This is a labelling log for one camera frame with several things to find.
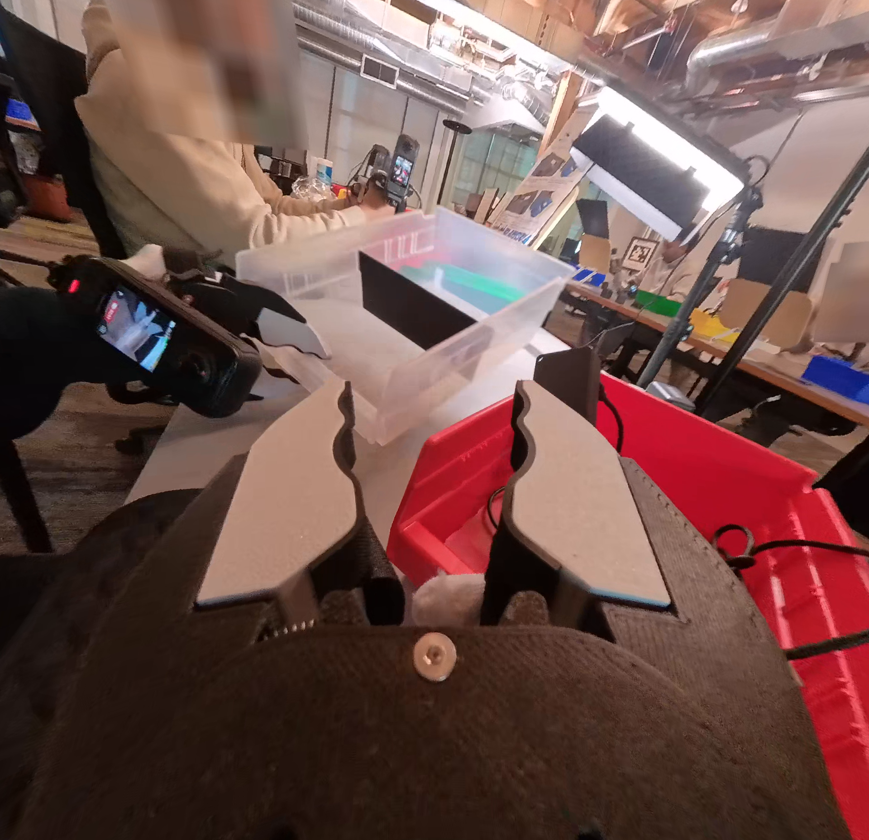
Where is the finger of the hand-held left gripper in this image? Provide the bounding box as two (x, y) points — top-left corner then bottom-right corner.
(253, 307), (332, 360)

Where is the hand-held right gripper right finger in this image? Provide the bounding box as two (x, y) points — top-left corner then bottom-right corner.
(501, 378), (673, 629)

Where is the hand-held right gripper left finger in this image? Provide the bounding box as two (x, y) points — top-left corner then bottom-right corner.
(196, 377), (361, 625)

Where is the clear plastic bin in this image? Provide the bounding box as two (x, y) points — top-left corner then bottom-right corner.
(234, 205), (578, 447)

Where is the long black usb hub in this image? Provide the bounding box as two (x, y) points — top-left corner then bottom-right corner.
(533, 346), (604, 428)

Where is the thin black cable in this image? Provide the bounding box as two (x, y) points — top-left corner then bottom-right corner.
(596, 384), (869, 661)

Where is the red plastic bin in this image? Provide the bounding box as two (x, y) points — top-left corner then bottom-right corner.
(386, 372), (869, 840)

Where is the person's left forearm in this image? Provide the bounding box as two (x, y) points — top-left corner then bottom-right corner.
(0, 285), (137, 442)

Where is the person's left hand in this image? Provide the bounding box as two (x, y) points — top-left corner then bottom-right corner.
(124, 244), (169, 279)

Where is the person's right hand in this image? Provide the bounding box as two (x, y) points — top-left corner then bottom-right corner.
(409, 572), (487, 627)

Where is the black bin divider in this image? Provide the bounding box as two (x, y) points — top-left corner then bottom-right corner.
(358, 251), (477, 350)

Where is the yellow plastic bin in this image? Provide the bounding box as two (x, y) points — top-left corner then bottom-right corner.
(688, 308), (742, 343)

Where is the long wooden desk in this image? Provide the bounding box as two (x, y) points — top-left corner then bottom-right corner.
(562, 280), (869, 428)

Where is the black light stand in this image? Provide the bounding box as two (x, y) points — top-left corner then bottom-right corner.
(637, 175), (768, 389)

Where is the ceiling air vent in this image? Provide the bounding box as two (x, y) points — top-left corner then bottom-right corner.
(358, 52), (401, 89)

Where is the instruction sheet on board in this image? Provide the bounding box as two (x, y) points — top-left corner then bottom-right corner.
(487, 103), (600, 245)

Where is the black disc floor lamp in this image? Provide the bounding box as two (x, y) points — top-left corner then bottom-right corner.
(694, 141), (869, 416)

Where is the led panel light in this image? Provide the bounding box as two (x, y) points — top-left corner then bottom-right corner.
(569, 85), (748, 245)

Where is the silver air duct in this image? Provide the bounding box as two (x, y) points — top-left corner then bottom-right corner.
(684, 15), (788, 93)

